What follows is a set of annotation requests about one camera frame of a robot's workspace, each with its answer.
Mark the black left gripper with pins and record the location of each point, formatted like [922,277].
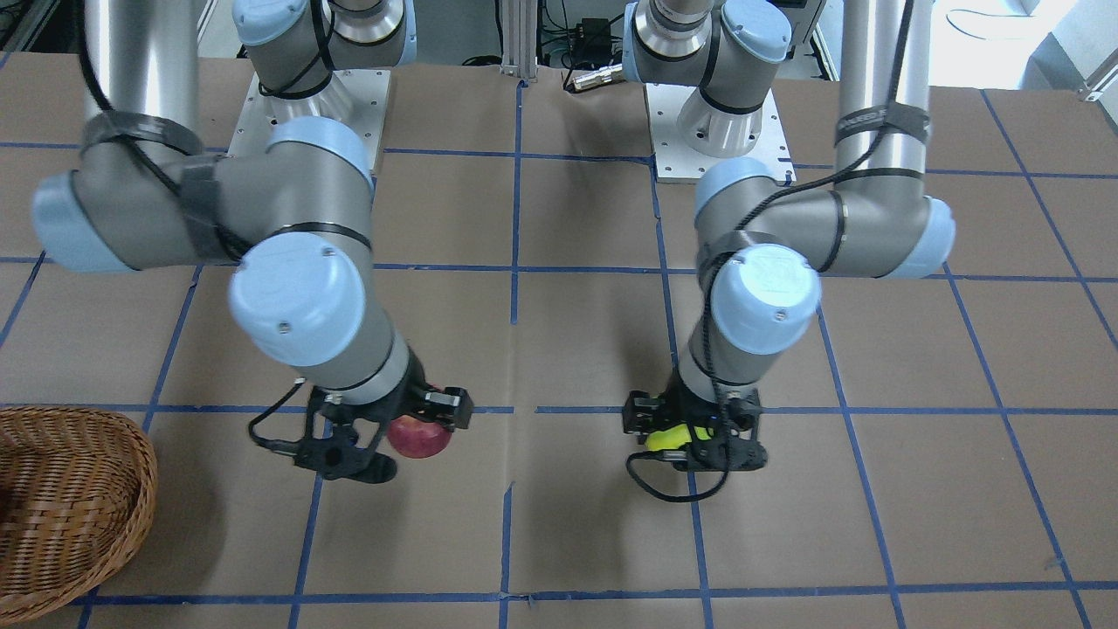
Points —
[640,412]

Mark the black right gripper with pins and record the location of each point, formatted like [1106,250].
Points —
[407,390]

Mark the green apple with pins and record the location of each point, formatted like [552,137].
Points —
[676,437]

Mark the red yellow apple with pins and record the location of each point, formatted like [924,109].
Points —
[417,439]

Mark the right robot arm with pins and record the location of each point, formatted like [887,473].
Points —
[295,218]

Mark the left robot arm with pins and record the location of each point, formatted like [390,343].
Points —
[763,248]

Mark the wicker basket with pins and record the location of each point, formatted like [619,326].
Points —
[79,495]

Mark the metal connector plug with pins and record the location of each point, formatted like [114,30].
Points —
[607,75]

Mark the aluminium frame post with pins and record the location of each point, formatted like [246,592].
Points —
[519,22]

